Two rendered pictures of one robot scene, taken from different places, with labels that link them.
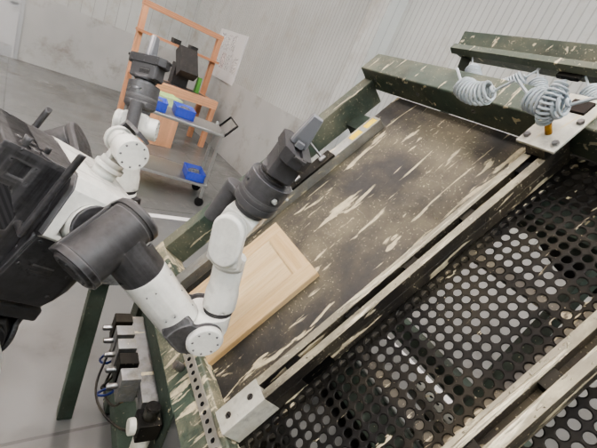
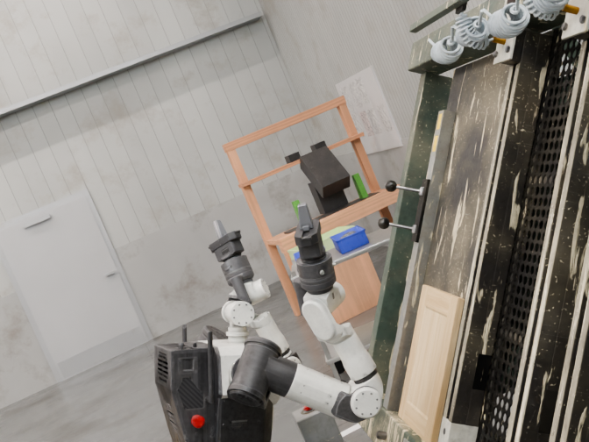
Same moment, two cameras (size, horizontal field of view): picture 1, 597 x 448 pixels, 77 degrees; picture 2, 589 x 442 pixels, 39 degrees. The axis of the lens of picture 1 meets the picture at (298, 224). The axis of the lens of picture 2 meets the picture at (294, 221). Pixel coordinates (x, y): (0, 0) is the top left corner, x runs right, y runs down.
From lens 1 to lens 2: 1.39 m
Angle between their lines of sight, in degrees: 31
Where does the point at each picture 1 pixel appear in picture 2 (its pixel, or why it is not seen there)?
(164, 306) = (316, 391)
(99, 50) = not seen: hidden behind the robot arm
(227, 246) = (321, 322)
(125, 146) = (233, 310)
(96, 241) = (244, 371)
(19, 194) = (196, 379)
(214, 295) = (348, 365)
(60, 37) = (177, 271)
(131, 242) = (264, 360)
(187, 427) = not seen: outside the picture
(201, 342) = (362, 404)
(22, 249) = (219, 412)
